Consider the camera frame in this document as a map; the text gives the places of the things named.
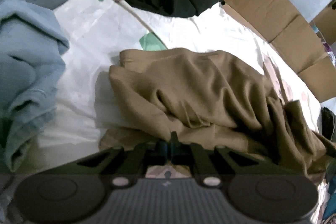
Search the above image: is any white printed blanket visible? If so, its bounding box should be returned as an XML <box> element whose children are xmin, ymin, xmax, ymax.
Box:
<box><xmin>37</xmin><ymin>0</ymin><xmax>324</xmax><ymax>161</ymax></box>

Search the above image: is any flattened cardboard box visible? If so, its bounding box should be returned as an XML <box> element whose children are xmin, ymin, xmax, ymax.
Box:
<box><xmin>207</xmin><ymin>0</ymin><xmax>336</xmax><ymax>81</ymax></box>

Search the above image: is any black clothing pile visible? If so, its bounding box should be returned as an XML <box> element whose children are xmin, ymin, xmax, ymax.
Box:
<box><xmin>321</xmin><ymin>107</ymin><xmax>336</xmax><ymax>142</ymax></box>

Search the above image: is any teal patterned cloth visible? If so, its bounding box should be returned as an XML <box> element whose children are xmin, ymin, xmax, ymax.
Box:
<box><xmin>322</xmin><ymin>185</ymin><xmax>336</xmax><ymax>222</ymax></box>

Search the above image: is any purple white plastic bag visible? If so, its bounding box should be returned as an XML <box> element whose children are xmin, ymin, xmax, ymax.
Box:
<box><xmin>312</xmin><ymin>25</ymin><xmax>336</xmax><ymax>64</ymax></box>

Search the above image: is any brown printed t-shirt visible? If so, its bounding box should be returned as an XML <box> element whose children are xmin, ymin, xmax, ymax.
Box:
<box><xmin>98</xmin><ymin>48</ymin><xmax>334</xmax><ymax>178</ymax></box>

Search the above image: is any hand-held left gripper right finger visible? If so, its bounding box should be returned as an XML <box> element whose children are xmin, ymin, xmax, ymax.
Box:
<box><xmin>171</xmin><ymin>132</ymin><xmax>263</xmax><ymax>186</ymax></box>

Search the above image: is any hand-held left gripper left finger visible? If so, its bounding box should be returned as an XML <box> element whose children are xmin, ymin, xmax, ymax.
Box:
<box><xmin>76</xmin><ymin>140</ymin><xmax>168</xmax><ymax>186</ymax></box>

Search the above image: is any light blue garment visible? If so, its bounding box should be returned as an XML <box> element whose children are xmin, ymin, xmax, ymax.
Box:
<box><xmin>0</xmin><ymin>0</ymin><xmax>70</xmax><ymax>172</ymax></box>

